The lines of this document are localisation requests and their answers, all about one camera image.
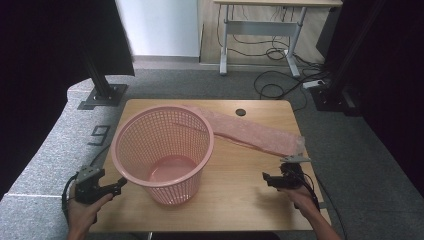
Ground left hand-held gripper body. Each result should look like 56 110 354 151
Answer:
74 165 116 205

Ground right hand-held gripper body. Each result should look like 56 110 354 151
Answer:
278 154 312 191

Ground pink plastic mesh basket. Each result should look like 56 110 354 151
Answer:
110 105 215 206

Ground pink towel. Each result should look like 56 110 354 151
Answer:
181 104 306 158

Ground person's right hand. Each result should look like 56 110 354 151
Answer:
278 185 322 220

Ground person's left hand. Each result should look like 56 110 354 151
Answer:
65 192 115 234

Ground white power strip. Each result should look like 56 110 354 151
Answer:
302 79 326 90

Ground black curtain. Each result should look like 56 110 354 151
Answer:
316 0 424 198
0 0 136 201

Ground grey metal-legged desk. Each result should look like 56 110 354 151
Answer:
213 0 344 78

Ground white panel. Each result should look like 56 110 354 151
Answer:
114 0 201 58

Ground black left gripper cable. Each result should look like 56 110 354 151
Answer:
61 144 112 222

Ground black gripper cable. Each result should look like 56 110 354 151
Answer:
293 165 348 240
61 144 112 222

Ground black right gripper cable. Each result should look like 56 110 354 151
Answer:
293 165 348 240

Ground black metal stand with base plate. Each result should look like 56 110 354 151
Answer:
77 46 129 111

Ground black floor cable loop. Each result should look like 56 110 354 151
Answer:
253 70 321 100

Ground black cable bundle under desk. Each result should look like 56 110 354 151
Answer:
216 4 301 62

